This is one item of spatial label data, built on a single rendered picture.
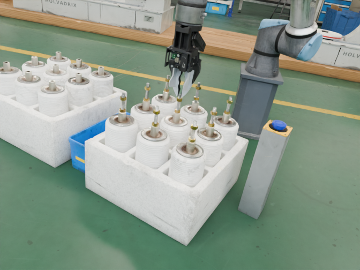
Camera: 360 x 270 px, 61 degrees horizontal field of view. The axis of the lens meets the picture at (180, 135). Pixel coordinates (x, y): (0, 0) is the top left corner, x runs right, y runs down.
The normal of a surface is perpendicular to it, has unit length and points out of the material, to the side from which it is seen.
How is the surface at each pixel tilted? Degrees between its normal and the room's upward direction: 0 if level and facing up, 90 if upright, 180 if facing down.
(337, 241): 0
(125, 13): 90
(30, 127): 90
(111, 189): 90
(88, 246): 0
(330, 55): 90
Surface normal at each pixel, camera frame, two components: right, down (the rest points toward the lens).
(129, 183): -0.51, 0.36
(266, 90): -0.18, 0.47
